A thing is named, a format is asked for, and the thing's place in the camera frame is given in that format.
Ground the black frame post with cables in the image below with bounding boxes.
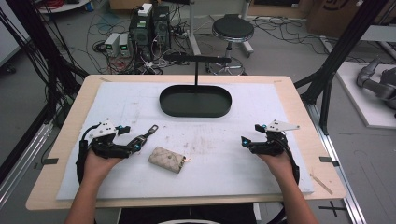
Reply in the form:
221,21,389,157
0,0,90,129

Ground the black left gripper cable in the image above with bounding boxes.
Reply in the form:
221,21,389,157
75,122,102,185

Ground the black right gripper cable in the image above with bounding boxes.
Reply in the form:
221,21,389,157
278,135,301,187

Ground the white box on tower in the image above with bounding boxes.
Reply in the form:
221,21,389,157
137,3,154,18

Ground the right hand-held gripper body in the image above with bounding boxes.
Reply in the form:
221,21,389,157
248,119,301,157

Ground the black tape strip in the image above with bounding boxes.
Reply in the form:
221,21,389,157
33,157,60,171
318,156,341,168

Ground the white floor board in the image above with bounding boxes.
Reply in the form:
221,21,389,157
335,61,396,131

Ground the white table mat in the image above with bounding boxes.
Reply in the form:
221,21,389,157
55,81,316,201

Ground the person's left hand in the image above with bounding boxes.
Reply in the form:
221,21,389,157
82,149,123,187

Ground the black round stool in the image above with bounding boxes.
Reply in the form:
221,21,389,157
206,13,256,77

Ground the black metal frame strut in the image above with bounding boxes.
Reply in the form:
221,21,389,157
293,0,390,135

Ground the black computer tower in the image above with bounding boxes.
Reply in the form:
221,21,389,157
128,11,154,62
151,5,172,51

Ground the person's right hand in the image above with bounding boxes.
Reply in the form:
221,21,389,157
257,150,296,185

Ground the person's dark clothing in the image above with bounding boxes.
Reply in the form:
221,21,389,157
117,203,259,224

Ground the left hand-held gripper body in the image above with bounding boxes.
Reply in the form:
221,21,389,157
87,119,138,160

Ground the cardboard box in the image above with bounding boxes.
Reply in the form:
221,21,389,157
305,0,396,39

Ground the black tape cross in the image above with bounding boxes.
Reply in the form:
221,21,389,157
318,200,347,217

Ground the grey power supply unit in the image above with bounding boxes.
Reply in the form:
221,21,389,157
104,32,121,58
119,33,133,58

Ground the beige quilted key pouch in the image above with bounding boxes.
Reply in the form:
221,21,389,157
148,146,191,175

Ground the thin wooden stick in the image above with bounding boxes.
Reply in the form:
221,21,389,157
309,173,334,196

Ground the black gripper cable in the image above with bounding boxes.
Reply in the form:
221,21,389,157
75,122,102,185
278,135,301,187

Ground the black stand with oval tray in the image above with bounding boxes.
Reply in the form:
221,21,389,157
159,54,233,119

